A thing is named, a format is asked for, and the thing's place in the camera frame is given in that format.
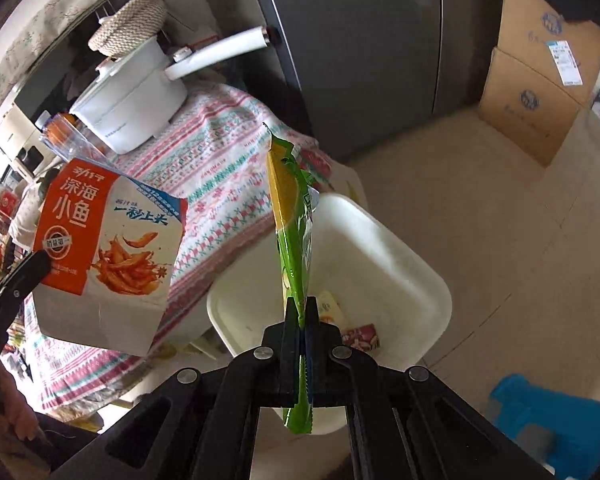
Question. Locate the white plastic bag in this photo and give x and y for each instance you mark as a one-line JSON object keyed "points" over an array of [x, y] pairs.
{"points": [[27, 215]]}

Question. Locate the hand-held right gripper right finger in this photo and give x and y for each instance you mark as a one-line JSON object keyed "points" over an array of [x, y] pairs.
{"points": [[322, 360]]}

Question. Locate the white plastic bin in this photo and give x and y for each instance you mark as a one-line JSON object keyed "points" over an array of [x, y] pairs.
{"points": [[380, 260]]}

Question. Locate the red wrapper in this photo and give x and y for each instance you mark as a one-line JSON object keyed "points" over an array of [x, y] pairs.
{"points": [[362, 337]]}

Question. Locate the orange fruit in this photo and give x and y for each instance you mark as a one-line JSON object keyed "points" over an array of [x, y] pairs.
{"points": [[60, 132]]}

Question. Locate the floral cloth cover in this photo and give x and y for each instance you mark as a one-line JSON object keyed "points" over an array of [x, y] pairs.
{"points": [[55, 15]]}

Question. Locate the yellow wrapper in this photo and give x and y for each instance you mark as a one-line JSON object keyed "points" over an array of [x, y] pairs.
{"points": [[330, 310]]}

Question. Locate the orange white snack box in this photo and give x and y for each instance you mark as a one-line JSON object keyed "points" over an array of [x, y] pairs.
{"points": [[110, 240]]}

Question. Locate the patterned tablecloth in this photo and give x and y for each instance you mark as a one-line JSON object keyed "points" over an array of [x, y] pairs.
{"points": [[220, 160]]}

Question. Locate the green snack packet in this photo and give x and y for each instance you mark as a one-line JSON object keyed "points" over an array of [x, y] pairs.
{"points": [[292, 240]]}

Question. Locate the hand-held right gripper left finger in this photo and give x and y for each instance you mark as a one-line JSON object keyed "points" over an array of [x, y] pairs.
{"points": [[287, 360]]}

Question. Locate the white electric pot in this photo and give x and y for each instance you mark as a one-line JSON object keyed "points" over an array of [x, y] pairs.
{"points": [[130, 105]]}

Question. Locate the blue plastic stool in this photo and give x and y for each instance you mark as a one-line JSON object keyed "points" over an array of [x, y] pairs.
{"points": [[555, 410]]}

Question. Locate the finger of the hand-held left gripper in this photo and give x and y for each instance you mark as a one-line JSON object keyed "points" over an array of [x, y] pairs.
{"points": [[20, 280]]}

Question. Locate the person's left hand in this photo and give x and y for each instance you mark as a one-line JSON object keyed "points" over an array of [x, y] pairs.
{"points": [[22, 410]]}

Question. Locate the tall cardboard box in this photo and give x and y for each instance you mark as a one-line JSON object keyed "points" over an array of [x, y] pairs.
{"points": [[540, 50]]}

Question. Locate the black microwave oven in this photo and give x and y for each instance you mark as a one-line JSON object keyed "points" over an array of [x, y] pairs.
{"points": [[50, 85]]}

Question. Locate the clear plastic bottle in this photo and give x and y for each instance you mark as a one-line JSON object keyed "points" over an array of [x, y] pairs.
{"points": [[75, 140]]}

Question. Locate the grey refrigerator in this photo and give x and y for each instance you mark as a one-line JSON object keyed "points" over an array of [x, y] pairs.
{"points": [[360, 35]]}

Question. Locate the white kitchen appliance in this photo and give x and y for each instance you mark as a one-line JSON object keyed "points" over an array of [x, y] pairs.
{"points": [[15, 135]]}

